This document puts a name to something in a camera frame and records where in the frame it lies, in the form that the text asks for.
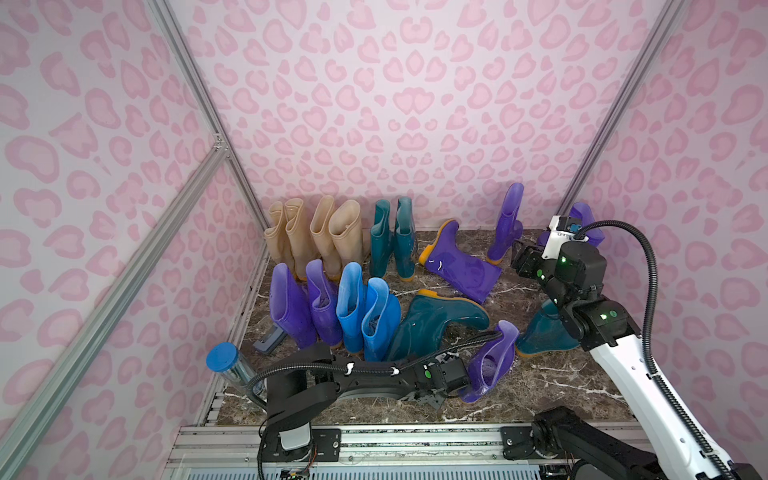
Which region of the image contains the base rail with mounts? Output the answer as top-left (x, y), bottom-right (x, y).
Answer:
top-left (162, 423), bottom-right (578, 479)

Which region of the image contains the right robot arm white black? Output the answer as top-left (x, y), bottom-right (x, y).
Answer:
top-left (511, 241), bottom-right (759, 479)

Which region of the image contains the blue printed can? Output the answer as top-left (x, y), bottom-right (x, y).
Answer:
top-left (206, 342), bottom-right (256, 394)

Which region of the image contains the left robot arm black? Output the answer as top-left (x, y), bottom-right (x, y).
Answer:
top-left (245, 343), bottom-right (470, 461)

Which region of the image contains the blue boot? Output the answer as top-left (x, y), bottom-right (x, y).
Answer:
top-left (361, 277), bottom-right (401, 362)
top-left (336, 262), bottom-right (366, 354)

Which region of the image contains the beige boot with paper stuffing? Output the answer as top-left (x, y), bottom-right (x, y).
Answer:
top-left (328, 199), bottom-right (364, 268)

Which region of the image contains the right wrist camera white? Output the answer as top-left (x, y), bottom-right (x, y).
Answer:
top-left (542, 215), bottom-right (582, 260)

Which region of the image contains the beige boot pair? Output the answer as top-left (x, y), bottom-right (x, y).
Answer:
top-left (285, 198), bottom-right (319, 281)
top-left (264, 201), bottom-right (295, 272)

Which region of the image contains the aluminium diagonal brace left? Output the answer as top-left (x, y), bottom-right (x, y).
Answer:
top-left (1, 144), bottom-right (230, 479)

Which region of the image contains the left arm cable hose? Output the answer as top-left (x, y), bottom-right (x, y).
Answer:
top-left (244, 328), bottom-right (504, 480)

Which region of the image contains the aluminium frame post left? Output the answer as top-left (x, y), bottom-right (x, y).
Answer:
top-left (146, 0), bottom-right (268, 230)

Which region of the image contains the purple boot shaft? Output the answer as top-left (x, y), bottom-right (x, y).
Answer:
top-left (460, 320), bottom-right (519, 404)

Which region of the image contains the purple boot tip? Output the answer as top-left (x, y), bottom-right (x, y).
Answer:
top-left (419, 219), bottom-right (502, 304)

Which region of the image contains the aluminium frame post right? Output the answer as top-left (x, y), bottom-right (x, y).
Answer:
top-left (555, 0), bottom-right (690, 215)

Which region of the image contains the aluminium frame post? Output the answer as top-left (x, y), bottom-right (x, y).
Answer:
top-left (146, 0), bottom-right (268, 230)
top-left (555, 0), bottom-right (690, 215)

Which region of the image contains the teal boot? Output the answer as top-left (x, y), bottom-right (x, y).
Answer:
top-left (369, 199), bottom-right (392, 277)
top-left (516, 300), bottom-right (580, 357)
top-left (385, 289), bottom-right (490, 361)
top-left (394, 196), bottom-right (416, 281)

